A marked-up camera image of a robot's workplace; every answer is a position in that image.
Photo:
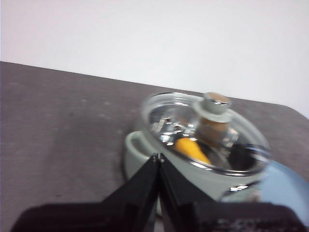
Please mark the glass lid with green knob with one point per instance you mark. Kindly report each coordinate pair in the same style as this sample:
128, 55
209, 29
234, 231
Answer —
212, 113

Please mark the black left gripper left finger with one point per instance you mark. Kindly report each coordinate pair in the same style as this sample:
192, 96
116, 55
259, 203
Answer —
125, 212

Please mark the pale green electric steamer pot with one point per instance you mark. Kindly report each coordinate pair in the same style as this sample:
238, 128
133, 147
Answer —
193, 178

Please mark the light blue round plate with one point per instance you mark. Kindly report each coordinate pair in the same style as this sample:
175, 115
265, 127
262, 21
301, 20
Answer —
282, 183

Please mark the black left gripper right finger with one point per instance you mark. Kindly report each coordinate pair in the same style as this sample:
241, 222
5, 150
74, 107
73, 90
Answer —
193, 215

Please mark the yellow corn cob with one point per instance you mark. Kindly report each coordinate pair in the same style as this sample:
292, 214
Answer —
190, 149

